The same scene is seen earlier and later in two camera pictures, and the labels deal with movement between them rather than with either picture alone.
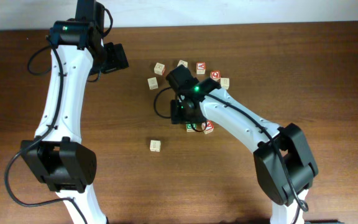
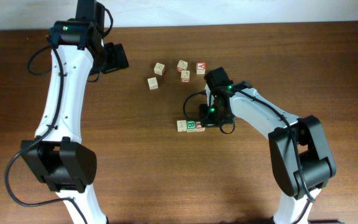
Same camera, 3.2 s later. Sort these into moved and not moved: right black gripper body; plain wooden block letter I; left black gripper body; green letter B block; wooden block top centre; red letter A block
Moved: plain wooden block letter I; right black gripper body
Not moved: wooden block top centre; left black gripper body; red letter A block; green letter B block
